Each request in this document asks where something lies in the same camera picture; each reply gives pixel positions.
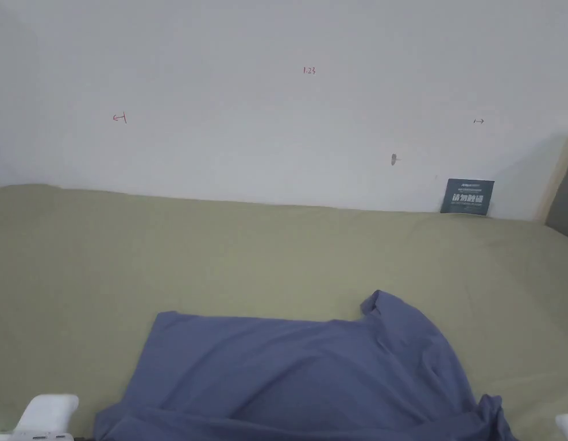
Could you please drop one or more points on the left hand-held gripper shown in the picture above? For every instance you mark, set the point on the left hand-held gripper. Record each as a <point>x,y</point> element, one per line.
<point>47,413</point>

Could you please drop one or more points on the dark blue shirt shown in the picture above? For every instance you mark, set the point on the dark blue shirt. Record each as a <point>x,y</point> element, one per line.
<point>288,376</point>

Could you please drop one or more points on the bed with pale green sheet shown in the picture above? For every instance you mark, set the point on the bed with pale green sheet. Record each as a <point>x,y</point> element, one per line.
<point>173,257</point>

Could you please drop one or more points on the dark card with white print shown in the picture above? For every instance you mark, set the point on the dark card with white print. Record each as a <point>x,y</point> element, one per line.
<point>467,196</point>

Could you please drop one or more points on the padded grey headboard, wooden frame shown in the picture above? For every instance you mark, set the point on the padded grey headboard, wooden frame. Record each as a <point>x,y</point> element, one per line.
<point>561,188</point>

